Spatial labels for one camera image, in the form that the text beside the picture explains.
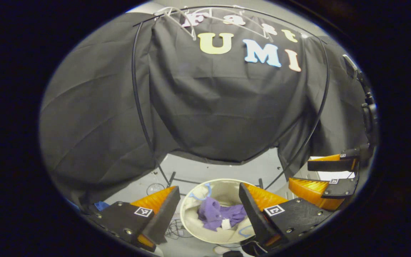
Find white clothes hanger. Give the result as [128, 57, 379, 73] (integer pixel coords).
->
[154, 6, 197, 40]

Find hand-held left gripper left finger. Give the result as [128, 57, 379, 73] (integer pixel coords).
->
[84, 186, 181, 252]

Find beige laundry hamper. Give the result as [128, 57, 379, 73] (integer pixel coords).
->
[180, 178, 263, 245]

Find purple jacket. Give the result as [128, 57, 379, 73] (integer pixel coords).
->
[197, 196, 248, 232]

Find black clothes rack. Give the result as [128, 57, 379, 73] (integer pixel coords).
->
[131, 4, 331, 190]

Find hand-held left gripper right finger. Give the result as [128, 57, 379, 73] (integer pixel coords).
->
[239, 182, 334, 250]

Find black backdrop cloth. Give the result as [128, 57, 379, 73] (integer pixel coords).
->
[39, 11, 370, 207]

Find black floor cables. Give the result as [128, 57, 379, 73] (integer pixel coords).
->
[164, 219, 192, 240]

